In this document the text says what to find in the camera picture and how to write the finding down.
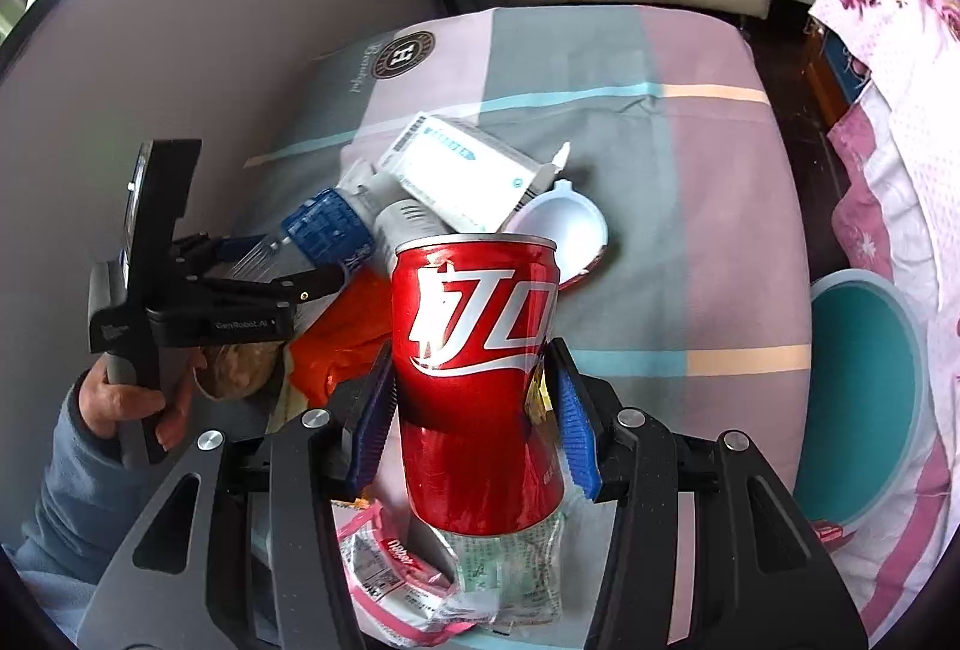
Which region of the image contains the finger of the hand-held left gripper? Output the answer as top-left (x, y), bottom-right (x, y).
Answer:
top-left (169, 232), bottom-right (293, 280)
top-left (201, 266), bottom-right (347, 313)

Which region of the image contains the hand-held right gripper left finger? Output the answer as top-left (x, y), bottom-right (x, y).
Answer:
top-left (75, 341), bottom-right (397, 650)

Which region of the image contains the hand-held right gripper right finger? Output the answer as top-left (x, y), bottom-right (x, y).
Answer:
top-left (541, 336), bottom-right (871, 650)

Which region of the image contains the yellow wrapper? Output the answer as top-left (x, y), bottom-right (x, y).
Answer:
top-left (527, 366), bottom-right (557, 432)

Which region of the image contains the blue capped bottle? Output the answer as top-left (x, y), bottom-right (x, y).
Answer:
top-left (280, 158), bottom-right (391, 280)

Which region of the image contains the orange plastic bag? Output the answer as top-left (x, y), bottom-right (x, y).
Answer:
top-left (289, 260), bottom-right (396, 412)

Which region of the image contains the brown round scrap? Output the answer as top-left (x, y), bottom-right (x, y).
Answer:
top-left (195, 342), bottom-right (283, 400)

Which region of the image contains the red drink can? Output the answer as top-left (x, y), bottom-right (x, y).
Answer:
top-left (390, 233), bottom-right (567, 538)

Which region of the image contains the white cylindrical bottle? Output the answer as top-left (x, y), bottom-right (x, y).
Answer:
top-left (373, 200), bottom-right (470, 280)

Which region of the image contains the pink white wrapper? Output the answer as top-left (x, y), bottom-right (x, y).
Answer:
top-left (330, 498), bottom-right (482, 648)

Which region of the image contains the clear wrapper green print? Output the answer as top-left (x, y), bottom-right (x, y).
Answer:
top-left (441, 513), bottom-right (568, 630)

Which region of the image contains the white medicine box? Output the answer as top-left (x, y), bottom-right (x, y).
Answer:
top-left (375, 113), bottom-right (572, 232)

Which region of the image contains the white plastic cup red label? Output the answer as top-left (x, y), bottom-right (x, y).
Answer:
top-left (499, 181), bottom-right (608, 292)

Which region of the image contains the teal round bin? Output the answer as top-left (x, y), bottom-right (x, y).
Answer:
top-left (793, 269), bottom-right (940, 532)

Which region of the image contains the person's left forearm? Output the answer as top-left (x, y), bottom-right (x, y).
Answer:
top-left (0, 387), bottom-right (185, 621)

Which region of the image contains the person's left hand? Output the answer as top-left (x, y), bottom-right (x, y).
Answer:
top-left (77, 348), bottom-right (212, 452)

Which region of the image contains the pink floral quilt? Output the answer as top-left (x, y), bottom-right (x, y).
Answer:
top-left (806, 0), bottom-right (960, 637)

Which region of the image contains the wooden cabinet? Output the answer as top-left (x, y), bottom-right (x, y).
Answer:
top-left (804, 20), bottom-right (872, 127)

